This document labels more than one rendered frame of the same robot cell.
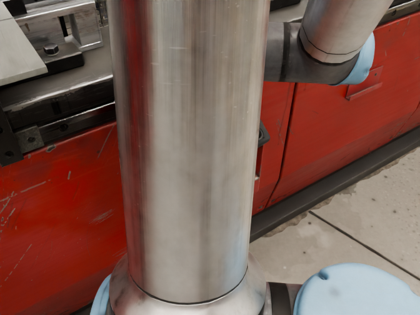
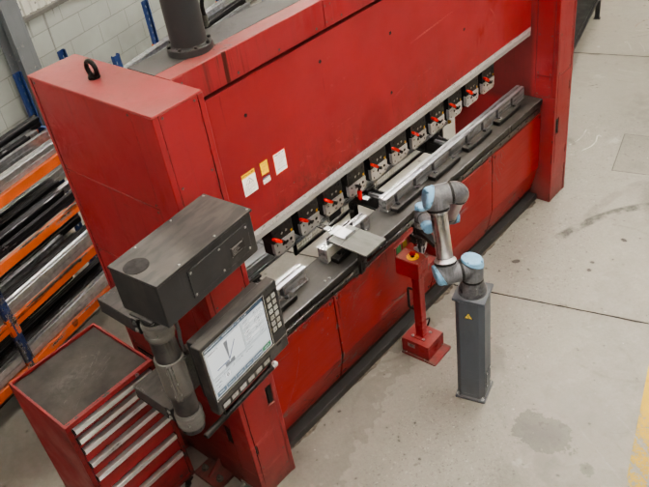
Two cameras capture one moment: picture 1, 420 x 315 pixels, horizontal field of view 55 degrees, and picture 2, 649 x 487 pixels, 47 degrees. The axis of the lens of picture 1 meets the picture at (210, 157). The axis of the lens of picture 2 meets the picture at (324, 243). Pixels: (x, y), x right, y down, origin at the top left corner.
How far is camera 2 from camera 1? 3.62 m
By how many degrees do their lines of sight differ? 11
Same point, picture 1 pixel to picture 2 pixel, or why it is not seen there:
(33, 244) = (361, 307)
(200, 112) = (445, 235)
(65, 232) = (369, 301)
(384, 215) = (493, 274)
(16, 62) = (378, 240)
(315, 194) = not seen: hidden behind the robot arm
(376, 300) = (470, 255)
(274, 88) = not seen: hidden behind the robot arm
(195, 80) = (445, 232)
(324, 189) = not seen: hidden behind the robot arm
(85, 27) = (365, 223)
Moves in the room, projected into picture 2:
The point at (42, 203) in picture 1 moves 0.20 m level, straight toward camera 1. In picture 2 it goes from (365, 288) to (393, 300)
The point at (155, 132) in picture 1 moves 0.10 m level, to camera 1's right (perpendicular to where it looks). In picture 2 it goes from (441, 239) to (460, 233)
